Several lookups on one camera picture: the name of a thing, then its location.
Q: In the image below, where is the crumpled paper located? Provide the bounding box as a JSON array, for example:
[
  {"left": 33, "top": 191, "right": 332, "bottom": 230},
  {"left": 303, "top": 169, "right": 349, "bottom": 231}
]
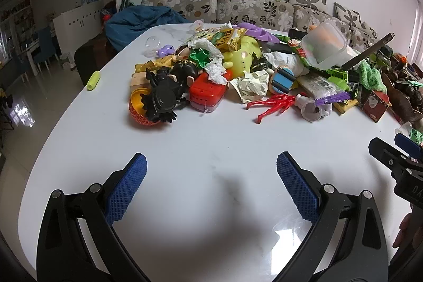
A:
[{"left": 231, "top": 70, "right": 270, "bottom": 104}]

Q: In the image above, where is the yellow snack bag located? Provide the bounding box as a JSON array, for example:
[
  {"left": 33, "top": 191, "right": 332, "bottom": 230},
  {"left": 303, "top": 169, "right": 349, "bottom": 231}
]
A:
[{"left": 195, "top": 26, "right": 249, "bottom": 52}]

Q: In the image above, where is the floral sofa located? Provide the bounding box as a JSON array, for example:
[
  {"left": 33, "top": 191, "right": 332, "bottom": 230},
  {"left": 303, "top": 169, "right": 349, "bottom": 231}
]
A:
[{"left": 141, "top": 0, "right": 378, "bottom": 49}]

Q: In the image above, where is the brown leaf-shaped bowl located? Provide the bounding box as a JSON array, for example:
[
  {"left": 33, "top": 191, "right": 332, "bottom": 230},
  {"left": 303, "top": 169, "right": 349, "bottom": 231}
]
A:
[{"left": 383, "top": 71, "right": 423, "bottom": 128}]

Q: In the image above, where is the white snack packet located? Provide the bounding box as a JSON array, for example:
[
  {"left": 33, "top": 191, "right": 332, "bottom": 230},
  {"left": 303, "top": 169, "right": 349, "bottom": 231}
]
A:
[{"left": 297, "top": 75, "right": 351, "bottom": 104}]

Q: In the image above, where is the person's right hand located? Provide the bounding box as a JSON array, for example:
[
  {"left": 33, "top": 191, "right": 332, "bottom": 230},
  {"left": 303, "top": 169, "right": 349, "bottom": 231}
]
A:
[{"left": 393, "top": 212, "right": 414, "bottom": 248}]

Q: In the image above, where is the red toy figure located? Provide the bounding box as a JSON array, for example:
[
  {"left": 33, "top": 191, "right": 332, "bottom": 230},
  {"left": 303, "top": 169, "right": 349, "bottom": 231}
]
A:
[{"left": 246, "top": 93, "right": 297, "bottom": 124}]

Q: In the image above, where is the purple plastic toy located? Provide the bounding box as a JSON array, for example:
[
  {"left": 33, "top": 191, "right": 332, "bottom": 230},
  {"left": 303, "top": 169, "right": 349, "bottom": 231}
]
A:
[{"left": 236, "top": 22, "right": 278, "bottom": 43}]

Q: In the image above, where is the black chair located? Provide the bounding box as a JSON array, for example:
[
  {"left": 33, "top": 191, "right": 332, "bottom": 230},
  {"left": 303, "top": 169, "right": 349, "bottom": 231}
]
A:
[{"left": 74, "top": 39, "right": 118, "bottom": 85}]

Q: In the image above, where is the black spiky toy figure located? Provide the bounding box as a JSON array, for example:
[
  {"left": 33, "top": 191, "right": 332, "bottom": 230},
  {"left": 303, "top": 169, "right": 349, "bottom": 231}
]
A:
[{"left": 142, "top": 68, "right": 191, "bottom": 123}]

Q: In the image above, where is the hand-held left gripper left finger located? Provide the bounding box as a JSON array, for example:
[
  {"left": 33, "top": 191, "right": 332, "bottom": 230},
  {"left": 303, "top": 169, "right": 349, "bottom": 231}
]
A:
[{"left": 36, "top": 153, "right": 148, "bottom": 282}]

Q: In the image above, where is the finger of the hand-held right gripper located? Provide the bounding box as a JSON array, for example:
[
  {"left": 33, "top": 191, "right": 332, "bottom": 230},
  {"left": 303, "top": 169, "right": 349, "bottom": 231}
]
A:
[
  {"left": 368, "top": 137, "right": 411, "bottom": 182},
  {"left": 394, "top": 133, "right": 423, "bottom": 160}
]

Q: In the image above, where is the black haired doll figure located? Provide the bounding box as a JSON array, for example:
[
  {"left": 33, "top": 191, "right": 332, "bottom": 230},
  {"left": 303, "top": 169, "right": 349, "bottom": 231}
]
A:
[{"left": 170, "top": 59, "right": 199, "bottom": 85}]

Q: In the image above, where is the translucent plastic container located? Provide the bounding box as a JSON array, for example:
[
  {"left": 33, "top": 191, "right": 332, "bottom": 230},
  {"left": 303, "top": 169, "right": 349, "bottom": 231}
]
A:
[{"left": 300, "top": 21, "right": 359, "bottom": 70}]

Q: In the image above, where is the white cabinet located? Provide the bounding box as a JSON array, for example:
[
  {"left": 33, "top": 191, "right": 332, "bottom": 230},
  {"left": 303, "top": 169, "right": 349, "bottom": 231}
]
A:
[{"left": 52, "top": 0, "right": 116, "bottom": 55}]

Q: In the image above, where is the red plastic box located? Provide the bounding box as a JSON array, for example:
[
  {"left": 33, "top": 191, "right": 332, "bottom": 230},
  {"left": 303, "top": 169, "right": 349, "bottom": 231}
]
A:
[{"left": 188, "top": 73, "right": 228, "bottom": 113}]

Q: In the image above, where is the yellow-green highlighter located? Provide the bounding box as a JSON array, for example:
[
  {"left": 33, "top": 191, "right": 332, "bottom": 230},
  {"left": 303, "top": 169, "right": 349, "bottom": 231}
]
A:
[{"left": 86, "top": 70, "right": 101, "bottom": 91}]

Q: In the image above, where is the green star mold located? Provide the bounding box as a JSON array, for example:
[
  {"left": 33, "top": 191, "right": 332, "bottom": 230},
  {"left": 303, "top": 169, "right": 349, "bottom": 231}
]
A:
[{"left": 188, "top": 48, "right": 212, "bottom": 70}]

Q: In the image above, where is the metal pole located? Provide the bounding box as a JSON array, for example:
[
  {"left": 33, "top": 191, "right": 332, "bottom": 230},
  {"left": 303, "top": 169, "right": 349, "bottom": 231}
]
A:
[{"left": 342, "top": 32, "right": 396, "bottom": 71}]

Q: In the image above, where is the green toy truck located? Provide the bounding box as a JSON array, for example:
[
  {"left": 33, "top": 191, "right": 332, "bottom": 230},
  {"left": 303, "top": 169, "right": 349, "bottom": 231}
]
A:
[{"left": 325, "top": 67, "right": 351, "bottom": 85}]

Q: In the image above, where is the yellow round toy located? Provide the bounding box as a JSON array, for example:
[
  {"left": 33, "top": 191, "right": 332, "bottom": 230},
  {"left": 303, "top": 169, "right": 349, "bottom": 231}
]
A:
[{"left": 223, "top": 35, "right": 262, "bottom": 80}]

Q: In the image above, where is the blue cloth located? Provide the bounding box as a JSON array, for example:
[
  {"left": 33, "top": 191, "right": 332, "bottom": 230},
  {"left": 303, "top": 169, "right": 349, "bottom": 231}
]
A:
[{"left": 105, "top": 4, "right": 187, "bottom": 55}]

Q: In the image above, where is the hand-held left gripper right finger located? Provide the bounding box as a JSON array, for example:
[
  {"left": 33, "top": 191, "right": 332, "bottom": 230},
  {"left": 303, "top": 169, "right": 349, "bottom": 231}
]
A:
[{"left": 273, "top": 151, "right": 389, "bottom": 282}]

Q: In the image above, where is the blue chair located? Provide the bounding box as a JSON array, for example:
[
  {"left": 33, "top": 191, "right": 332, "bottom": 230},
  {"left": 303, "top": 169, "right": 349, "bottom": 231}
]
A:
[{"left": 36, "top": 26, "right": 61, "bottom": 70}]

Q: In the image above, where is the clear plastic capsule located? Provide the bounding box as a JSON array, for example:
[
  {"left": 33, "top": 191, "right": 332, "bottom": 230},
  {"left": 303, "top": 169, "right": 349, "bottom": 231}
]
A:
[{"left": 145, "top": 35, "right": 161, "bottom": 57}]

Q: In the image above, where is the small purple toy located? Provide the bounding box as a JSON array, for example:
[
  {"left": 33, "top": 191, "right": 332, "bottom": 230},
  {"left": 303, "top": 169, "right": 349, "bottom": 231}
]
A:
[{"left": 158, "top": 44, "right": 175, "bottom": 59}]

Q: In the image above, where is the wooden block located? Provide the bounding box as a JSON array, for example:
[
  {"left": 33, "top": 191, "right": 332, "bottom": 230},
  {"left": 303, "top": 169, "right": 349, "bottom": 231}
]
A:
[{"left": 129, "top": 72, "right": 149, "bottom": 91}]

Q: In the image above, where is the small dark red box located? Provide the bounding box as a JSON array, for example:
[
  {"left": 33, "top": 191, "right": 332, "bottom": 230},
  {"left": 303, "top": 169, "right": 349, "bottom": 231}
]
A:
[{"left": 361, "top": 90, "right": 392, "bottom": 123}]

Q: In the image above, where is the white crumpled tissue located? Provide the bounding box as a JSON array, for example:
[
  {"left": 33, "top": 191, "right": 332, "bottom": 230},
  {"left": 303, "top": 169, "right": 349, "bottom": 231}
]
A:
[{"left": 204, "top": 59, "right": 229, "bottom": 85}]

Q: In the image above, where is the yellow orange ball shell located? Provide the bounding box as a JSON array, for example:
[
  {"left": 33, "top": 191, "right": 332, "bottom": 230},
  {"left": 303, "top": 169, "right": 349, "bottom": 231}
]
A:
[{"left": 128, "top": 87, "right": 166, "bottom": 127}]

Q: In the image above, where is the blue striped round toy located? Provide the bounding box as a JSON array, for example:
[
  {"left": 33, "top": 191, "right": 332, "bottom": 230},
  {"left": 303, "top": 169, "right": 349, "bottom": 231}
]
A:
[{"left": 269, "top": 67, "right": 297, "bottom": 94}]

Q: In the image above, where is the green cloth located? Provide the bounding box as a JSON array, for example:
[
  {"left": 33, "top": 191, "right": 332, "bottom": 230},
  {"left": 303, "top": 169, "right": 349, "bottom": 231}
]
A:
[{"left": 358, "top": 60, "right": 387, "bottom": 94}]

